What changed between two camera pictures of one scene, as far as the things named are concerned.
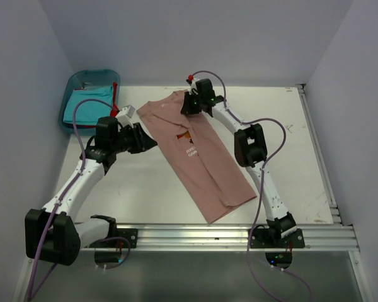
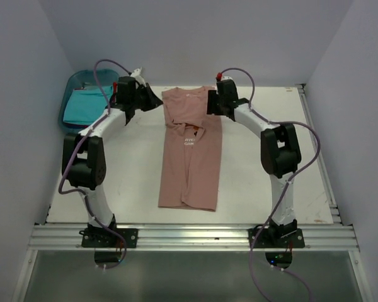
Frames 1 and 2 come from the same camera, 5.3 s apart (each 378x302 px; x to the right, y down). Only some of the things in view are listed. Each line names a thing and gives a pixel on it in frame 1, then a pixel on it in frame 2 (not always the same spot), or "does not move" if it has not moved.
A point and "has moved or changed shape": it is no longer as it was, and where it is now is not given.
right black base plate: (262, 238) does not move
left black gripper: (142, 141) → (153, 100)
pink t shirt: (210, 170) has moved or changed shape
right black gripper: (186, 109) → (213, 97)
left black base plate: (131, 234) does not move
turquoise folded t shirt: (90, 112) does not move
